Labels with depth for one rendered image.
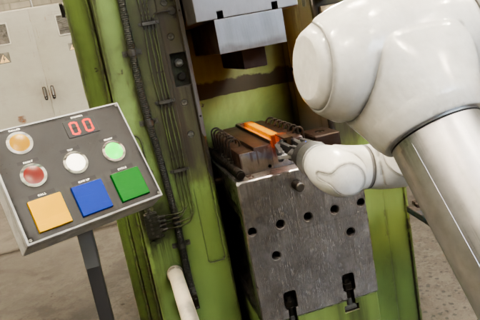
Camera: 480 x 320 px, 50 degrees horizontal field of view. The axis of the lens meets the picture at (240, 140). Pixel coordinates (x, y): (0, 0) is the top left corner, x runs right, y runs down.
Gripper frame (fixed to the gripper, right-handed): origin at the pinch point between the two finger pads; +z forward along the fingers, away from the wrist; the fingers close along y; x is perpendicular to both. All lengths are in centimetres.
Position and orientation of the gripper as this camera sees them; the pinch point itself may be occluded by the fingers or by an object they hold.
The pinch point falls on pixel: (283, 142)
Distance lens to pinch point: 145.7
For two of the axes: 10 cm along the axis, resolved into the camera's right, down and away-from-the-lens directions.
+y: 9.5, -2.2, 2.1
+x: -1.7, -9.6, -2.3
